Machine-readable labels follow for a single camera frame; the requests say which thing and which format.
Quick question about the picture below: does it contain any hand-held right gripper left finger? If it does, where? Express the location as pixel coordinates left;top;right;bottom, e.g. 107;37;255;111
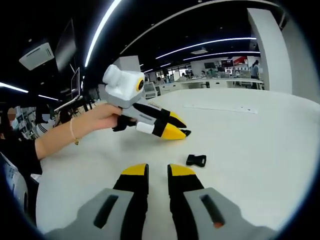
44;163;150;240

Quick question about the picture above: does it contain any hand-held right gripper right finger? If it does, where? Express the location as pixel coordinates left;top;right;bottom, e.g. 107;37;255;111
167;163;277;240

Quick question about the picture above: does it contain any person's left hand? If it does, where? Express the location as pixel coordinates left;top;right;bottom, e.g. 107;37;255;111
79;102;123;134

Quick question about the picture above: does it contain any white kiosk machine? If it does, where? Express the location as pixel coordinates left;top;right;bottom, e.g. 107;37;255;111
143;82;160;99

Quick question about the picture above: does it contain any silver laptop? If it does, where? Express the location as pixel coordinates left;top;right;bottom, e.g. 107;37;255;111
53;66;85;113

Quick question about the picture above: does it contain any long ceiling light strip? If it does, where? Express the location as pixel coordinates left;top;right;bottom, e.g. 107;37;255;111
84;0;126;68

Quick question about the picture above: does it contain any white office desk row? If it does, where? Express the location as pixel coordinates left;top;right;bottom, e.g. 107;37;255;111
159;78;265;92

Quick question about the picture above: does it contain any dark hanging ceiling panel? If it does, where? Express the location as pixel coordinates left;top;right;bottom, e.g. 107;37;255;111
54;18;76;73

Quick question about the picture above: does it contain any white ceiling air conditioner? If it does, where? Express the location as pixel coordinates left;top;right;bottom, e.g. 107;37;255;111
19;42;55;71

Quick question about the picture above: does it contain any white grey chest device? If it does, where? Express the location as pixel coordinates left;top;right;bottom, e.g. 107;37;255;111
0;152;29;218

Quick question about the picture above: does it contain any thin bead bracelet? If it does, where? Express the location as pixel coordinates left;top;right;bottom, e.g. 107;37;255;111
69;117;82;146

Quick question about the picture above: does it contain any red wall banner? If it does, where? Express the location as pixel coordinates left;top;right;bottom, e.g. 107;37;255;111
221;56;248;67

